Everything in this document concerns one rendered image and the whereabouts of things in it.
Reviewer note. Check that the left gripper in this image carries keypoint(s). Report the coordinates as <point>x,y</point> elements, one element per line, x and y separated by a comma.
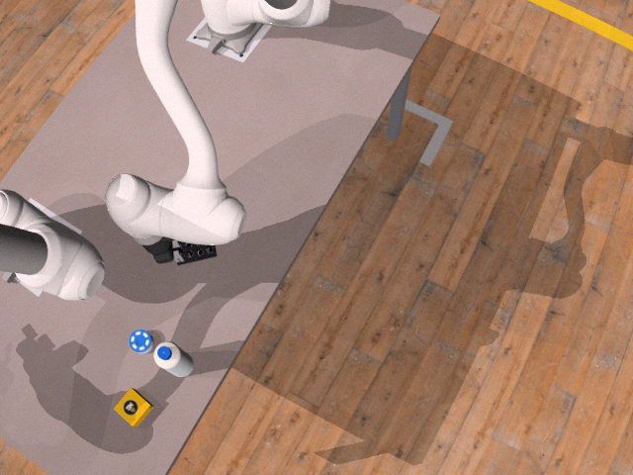
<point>156,245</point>

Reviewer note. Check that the yellow tape measure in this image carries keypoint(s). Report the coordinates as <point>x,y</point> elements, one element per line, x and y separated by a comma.
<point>133,407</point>

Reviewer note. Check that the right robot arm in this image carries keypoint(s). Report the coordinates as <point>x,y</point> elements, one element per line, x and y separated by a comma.
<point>49,256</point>

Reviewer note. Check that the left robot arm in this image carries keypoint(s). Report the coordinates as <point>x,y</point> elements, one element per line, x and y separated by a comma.
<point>198,210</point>

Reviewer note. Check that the black knob panel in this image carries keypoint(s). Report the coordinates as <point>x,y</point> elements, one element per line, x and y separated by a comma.
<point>194,252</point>

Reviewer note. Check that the white bottle with blue cap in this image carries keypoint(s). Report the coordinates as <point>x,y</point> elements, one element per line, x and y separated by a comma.
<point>173,359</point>

